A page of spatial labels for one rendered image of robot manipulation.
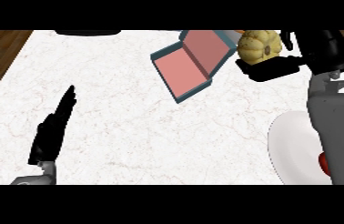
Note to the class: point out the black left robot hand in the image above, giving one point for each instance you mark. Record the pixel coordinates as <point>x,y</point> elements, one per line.
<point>52,130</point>

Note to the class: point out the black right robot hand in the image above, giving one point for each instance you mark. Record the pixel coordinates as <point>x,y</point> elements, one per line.
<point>313,51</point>

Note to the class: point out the yellow bumpy squash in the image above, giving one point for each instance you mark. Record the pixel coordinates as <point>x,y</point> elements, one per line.
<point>258,47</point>

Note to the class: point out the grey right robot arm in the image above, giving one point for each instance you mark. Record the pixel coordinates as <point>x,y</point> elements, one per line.
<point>329,124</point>

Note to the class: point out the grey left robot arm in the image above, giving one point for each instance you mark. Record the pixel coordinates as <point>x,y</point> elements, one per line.
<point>37,178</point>

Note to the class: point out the pink and teal cardboard box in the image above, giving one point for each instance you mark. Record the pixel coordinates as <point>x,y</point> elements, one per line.
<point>193,63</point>

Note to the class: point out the white plate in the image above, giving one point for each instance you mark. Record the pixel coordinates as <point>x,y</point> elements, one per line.
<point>295,148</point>

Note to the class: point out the orange object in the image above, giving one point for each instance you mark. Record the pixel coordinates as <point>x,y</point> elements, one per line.
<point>239,31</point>

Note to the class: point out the black rounded object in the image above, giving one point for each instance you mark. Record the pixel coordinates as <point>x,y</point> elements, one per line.
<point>87,32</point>

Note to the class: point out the red round vegetable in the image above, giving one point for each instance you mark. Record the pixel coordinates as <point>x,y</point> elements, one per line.
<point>323,164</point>

